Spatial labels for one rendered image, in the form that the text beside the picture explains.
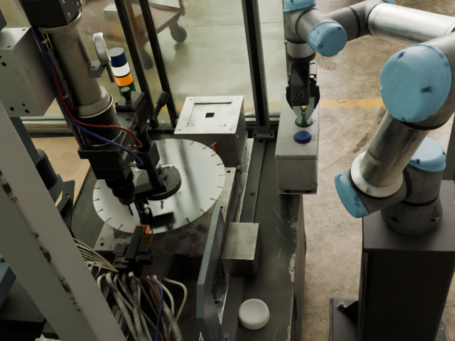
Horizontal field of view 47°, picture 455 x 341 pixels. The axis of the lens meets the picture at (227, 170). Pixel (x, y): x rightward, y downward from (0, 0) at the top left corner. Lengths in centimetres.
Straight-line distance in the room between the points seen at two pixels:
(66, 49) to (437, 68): 57
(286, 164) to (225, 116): 26
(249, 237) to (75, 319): 86
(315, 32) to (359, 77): 209
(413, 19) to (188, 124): 71
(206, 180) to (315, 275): 106
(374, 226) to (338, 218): 102
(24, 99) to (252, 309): 68
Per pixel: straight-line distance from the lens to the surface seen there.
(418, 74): 85
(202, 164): 130
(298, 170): 141
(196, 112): 157
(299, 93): 131
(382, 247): 136
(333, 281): 220
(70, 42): 87
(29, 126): 197
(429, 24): 109
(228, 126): 149
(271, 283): 129
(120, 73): 143
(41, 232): 39
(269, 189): 150
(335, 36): 119
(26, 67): 86
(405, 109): 89
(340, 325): 208
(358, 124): 291
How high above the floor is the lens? 181
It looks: 43 degrees down
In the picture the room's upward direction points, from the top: 10 degrees counter-clockwise
